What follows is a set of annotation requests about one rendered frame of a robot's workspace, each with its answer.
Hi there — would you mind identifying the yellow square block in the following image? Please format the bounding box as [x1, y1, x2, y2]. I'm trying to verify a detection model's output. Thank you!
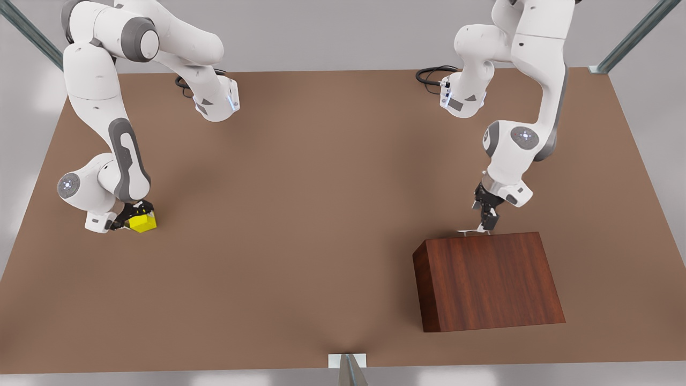
[129, 212, 158, 233]

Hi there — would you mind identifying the dark wooden drawer cabinet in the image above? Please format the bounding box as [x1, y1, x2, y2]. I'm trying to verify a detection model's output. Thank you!
[412, 232, 566, 333]

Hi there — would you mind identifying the black right arm cable loop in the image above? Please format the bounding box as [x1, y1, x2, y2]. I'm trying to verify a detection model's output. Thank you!
[175, 69, 228, 99]

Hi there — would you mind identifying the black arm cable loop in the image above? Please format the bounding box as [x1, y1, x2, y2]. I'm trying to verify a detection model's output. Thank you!
[415, 65, 459, 95]
[175, 69, 228, 99]

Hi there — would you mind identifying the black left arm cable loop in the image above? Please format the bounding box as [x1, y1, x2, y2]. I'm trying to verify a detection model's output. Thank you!
[415, 65, 459, 95]

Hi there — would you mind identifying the silver frame post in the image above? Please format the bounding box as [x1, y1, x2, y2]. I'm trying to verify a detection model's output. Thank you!
[328, 353, 368, 386]
[588, 0, 681, 75]
[0, 0, 65, 71]

